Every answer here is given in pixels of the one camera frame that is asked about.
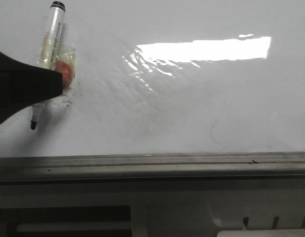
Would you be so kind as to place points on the red round magnet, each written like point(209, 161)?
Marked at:
point(65, 69)

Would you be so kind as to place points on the grey aluminium whiteboard frame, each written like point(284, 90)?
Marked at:
point(145, 166)

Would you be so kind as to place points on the white whiteboard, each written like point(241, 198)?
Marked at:
point(174, 76)

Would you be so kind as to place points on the white appliance panel below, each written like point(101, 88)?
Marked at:
point(236, 208)

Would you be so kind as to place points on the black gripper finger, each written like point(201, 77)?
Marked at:
point(22, 85)

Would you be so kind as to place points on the white black whiteboard marker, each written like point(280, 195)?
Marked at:
point(50, 45)

